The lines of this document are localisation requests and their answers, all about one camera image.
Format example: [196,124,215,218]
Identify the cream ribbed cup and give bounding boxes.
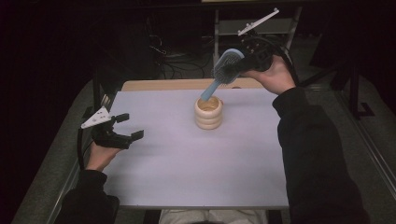
[193,95,224,131]

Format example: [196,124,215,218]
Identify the tangle of black floor cables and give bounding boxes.
[145,31,244,80]

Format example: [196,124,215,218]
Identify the white metal frame rack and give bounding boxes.
[212,6,304,78]

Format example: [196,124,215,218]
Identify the person's left hand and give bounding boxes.
[85,141,123,173]

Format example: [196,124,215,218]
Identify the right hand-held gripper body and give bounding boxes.
[237,7,280,73]

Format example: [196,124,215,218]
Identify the person's legs in light trousers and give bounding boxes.
[158,208,269,224]

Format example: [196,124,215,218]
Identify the black metal stand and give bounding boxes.
[298,58,376,119]
[81,70,110,119]

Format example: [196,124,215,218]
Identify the metal floor rail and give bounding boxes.
[334,89,396,200]
[46,161,80,224]

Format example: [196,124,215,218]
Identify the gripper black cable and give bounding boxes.
[77,127,87,171]
[248,35,301,87]

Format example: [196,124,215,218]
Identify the person's right hand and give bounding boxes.
[240,54,297,96]

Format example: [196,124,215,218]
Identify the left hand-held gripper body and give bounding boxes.
[80,105,134,150]

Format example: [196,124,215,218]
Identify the light blue hairbrush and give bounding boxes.
[199,48,246,102]

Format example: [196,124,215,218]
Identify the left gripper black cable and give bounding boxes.
[77,127,87,171]

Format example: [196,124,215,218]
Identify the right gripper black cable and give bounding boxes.
[248,35,301,87]

